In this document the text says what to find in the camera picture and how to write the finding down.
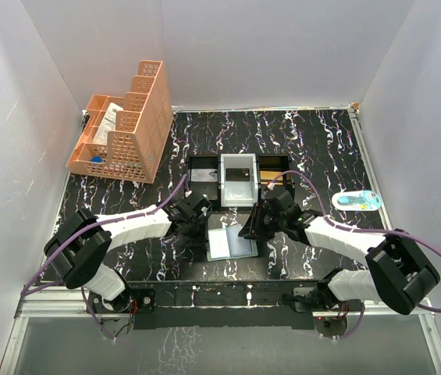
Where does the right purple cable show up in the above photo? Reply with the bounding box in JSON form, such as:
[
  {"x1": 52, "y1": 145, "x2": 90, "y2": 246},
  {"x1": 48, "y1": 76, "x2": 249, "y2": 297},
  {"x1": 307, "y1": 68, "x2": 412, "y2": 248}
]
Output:
[{"x1": 266, "y1": 170, "x2": 441, "y2": 341}]

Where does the green card holder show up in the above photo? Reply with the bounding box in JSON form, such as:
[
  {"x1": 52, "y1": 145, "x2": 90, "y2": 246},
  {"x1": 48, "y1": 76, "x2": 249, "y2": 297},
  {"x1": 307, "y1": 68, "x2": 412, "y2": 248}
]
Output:
[{"x1": 207, "y1": 224, "x2": 258, "y2": 262}]

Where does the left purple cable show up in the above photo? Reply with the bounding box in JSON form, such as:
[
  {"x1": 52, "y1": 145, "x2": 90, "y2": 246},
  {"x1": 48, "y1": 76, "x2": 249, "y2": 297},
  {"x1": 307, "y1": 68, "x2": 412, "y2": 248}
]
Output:
[{"x1": 20, "y1": 173, "x2": 190, "y2": 345}]

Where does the black card in white bin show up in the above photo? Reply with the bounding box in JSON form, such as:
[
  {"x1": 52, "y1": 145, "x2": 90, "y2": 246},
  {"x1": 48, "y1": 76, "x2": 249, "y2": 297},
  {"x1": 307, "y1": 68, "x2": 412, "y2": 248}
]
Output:
[{"x1": 225, "y1": 168, "x2": 251, "y2": 182}]

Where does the white paper packet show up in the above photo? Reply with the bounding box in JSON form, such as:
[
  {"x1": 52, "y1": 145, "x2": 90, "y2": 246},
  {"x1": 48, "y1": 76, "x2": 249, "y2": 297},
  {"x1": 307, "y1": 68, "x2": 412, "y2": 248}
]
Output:
[{"x1": 93, "y1": 102, "x2": 123, "y2": 145}]

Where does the blue white oval package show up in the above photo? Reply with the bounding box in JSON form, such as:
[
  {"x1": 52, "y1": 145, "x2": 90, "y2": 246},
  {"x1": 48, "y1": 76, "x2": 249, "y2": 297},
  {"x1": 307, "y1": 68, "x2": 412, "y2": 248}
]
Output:
[{"x1": 332, "y1": 190, "x2": 382, "y2": 212}]

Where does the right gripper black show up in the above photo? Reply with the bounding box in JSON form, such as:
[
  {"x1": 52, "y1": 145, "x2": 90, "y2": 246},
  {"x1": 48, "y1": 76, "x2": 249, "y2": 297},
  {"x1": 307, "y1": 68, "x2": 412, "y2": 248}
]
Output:
[{"x1": 240, "y1": 202, "x2": 286, "y2": 241}]

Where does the white card with magnetic stripe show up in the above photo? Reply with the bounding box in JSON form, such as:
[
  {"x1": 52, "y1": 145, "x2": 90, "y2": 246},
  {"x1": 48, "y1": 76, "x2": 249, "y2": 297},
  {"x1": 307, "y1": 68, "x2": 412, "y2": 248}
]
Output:
[{"x1": 190, "y1": 169, "x2": 218, "y2": 182}]

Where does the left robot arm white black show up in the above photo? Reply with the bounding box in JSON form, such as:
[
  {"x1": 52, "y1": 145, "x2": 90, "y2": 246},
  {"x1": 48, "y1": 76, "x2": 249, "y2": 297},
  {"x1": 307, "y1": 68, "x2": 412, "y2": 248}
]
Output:
[{"x1": 44, "y1": 192, "x2": 212, "y2": 313}]

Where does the black bin with gold card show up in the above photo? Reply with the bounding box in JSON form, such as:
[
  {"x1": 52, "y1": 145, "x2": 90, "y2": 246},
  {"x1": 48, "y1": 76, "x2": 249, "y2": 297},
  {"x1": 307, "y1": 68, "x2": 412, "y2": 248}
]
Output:
[{"x1": 258, "y1": 154, "x2": 295, "y2": 195}]

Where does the white plastic bin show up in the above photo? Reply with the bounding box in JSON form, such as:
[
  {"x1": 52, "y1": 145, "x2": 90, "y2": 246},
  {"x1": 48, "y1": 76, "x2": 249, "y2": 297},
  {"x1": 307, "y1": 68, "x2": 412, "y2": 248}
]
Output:
[{"x1": 219, "y1": 153, "x2": 259, "y2": 208}]

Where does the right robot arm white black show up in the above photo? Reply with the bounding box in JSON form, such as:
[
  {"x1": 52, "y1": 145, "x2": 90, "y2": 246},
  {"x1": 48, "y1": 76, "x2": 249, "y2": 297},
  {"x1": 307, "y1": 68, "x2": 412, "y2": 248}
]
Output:
[{"x1": 238, "y1": 186, "x2": 440, "y2": 315}]

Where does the black bin with white card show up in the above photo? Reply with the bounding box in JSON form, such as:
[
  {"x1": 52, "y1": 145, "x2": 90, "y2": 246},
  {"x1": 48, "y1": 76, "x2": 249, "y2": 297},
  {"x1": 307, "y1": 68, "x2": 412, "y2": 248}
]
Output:
[{"x1": 187, "y1": 155, "x2": 219, "y2": 205}]

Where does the blue small object in organizer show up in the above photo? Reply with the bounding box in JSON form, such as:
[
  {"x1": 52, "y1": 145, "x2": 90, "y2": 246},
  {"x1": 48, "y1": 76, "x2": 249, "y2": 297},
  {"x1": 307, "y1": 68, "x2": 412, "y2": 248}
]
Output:
[{"x1": 90, "y1": 156, "x2": 105, "y2": 164}]

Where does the purple cable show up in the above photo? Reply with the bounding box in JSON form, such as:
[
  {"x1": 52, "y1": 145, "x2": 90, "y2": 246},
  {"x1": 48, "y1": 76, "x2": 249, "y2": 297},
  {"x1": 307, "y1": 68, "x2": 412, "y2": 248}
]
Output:
[
  {"x1": 266, "y1": 170, "x2": 441, "y2": 341},
  {"x1": 20, "y1": 173, "x2": 190, "y2": 345}
]

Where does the gold card in black bin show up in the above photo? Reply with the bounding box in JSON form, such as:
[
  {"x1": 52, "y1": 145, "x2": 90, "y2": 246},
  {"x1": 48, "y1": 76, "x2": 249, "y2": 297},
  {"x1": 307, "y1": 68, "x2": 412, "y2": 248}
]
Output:
[{"x1": 260, "y1": 170, "x2": 282, "y2": 180}]

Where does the peach plastic desk organizer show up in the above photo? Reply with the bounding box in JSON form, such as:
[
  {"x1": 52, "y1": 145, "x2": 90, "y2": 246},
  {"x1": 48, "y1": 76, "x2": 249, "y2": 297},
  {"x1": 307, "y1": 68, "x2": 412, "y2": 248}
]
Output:
[{"x1": 67, "y1": 60, "x2": 173, "y2": 184}]

